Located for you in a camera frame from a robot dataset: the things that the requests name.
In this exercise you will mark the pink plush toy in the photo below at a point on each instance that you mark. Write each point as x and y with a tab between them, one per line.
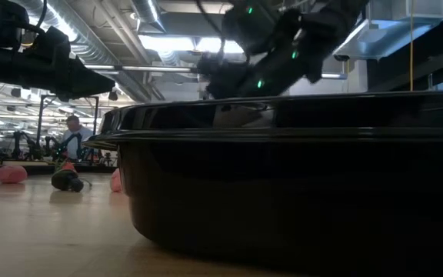
115	181

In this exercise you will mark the silver spiral ventilation duct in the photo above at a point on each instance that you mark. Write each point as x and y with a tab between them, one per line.
98	54
148	11

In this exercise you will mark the person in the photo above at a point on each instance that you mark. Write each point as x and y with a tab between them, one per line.
76	138

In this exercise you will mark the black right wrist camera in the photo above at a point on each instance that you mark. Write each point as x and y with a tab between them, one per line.
208	65

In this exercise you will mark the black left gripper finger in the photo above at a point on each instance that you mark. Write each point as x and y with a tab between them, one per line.
90	84

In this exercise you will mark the long tube ceiling light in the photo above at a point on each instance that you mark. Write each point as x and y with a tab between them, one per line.
148	69

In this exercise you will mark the black background robot arm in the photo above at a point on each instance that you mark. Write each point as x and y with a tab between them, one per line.
52	148
17	144

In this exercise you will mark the dark cherry with green stem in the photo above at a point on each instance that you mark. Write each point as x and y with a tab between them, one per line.
77	185

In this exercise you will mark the pink-red round fruit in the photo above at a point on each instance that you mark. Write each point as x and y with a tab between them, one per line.
12	175

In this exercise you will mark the black metal stand frame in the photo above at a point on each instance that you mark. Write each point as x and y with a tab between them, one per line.
69	97

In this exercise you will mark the sheet metal air duct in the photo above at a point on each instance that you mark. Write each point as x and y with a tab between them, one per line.
390	34

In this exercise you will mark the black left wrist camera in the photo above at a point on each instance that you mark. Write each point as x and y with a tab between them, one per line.
52	42

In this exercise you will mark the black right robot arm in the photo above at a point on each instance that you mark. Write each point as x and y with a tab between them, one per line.
314	34

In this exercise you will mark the black hanging spot lamp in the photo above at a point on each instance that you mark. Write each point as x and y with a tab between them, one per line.
113	95
15	92

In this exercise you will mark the black plastic tupperware container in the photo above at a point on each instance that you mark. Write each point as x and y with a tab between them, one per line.
283	192

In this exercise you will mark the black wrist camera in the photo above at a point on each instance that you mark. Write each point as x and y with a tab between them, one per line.
208	65
52	42

